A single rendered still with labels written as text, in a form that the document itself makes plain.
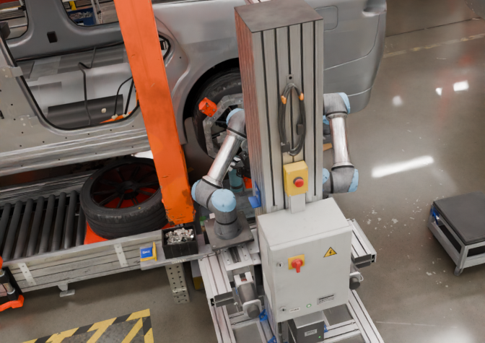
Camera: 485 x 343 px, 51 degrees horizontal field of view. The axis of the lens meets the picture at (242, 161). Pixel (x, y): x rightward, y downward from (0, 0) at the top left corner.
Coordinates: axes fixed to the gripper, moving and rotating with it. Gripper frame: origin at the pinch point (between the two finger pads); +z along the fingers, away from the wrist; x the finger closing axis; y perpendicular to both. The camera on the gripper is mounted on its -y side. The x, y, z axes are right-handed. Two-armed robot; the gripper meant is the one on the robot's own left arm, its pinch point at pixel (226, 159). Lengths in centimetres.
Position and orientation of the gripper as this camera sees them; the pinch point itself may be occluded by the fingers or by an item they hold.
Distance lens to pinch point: 309.4
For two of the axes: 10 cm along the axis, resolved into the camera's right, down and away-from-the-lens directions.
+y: 0.9, 7.9, 6.1
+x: 5.6, -5.4, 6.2
